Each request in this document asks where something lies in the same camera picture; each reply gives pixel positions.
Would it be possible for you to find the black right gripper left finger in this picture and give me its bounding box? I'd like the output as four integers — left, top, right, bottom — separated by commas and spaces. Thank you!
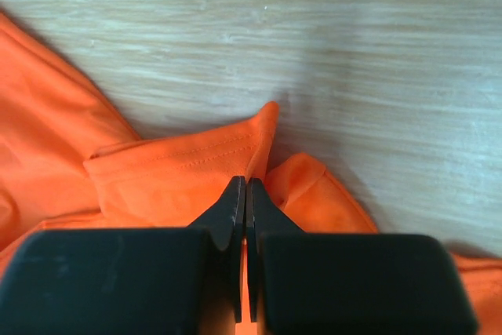
1, 177, 246, 334

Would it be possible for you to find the orange t-shirt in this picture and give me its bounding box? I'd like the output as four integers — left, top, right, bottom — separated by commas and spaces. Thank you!
1, 16, 501, 334

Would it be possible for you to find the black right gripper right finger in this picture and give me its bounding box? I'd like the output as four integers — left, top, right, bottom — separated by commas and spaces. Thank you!
246, 179, 478, 334

